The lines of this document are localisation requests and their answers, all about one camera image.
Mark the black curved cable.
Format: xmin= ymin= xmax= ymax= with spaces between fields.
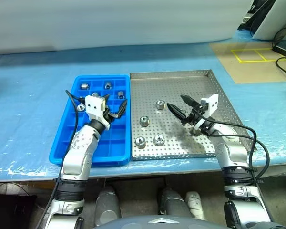
xmin=276 ymin=57 xmax=286 ymax=81

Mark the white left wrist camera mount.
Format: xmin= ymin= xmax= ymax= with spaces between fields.
xmin=85 ymin=95 xmax=111 ymax=131

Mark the white shoe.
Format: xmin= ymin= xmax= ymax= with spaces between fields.
xmin=185 ymin=190 xmax=205 ymax=220

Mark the black looped cable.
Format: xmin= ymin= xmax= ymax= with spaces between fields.
xmin=271 ymin=26 xmax=286 ymax=50

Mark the metal nut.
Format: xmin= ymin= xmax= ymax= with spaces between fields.
xmin=139 ymin=115 xmax=150 ymax=127

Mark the black flat device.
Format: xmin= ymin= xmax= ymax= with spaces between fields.
xmin=272 ymin=44 xmax=286 ymax=60

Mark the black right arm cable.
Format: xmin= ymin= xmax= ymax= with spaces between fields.
xmin=200 ymin=118 xmax=270 ymax=184

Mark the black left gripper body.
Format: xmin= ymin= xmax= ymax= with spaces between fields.
xmin=101 ymin=104 xmax=118 ymax=123

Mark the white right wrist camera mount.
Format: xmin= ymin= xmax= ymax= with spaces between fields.
xmin=193 ymin=94 xmax=219 ymax=131

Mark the dark grey rounded robot leg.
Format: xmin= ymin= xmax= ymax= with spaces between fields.
xmin=158 ymin=187 xmax=191 ymax=218
xmin=95 ymin=186 xmax=122 ymax=226

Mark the tan mat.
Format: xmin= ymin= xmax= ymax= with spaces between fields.
xmin=209 ymin=42 xmax=286 ymax=84

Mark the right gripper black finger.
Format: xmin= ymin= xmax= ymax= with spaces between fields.
xmin=166 ymin=103 xmax=190 ymax=125
xmin=180 ymin=94 xmax=202 ymax=110

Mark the perforated metal tray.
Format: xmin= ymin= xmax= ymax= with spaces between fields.
xmin=129 ymin=69 xmax=258 ymax=161

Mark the white and black device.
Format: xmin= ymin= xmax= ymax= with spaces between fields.
xmin=237 ymin=0 xmax=286 ymax=40

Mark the grey robot torso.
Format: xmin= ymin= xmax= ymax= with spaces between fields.
xmin=92 ymin=215 xmax=229 ymax=229

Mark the blue compartment tray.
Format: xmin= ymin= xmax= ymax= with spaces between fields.
xmin=49 ymin=74 xmax=131 ymax=167

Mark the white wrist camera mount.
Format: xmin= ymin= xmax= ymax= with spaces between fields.
xmin=193 ymin=94 xmax=219 ymax=131
xmin=85 ymin=95 xmax=111 ymax=131

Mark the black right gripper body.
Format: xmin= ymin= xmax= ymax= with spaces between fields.
xmin=182 ymin=104 xmax=207 ymax=126

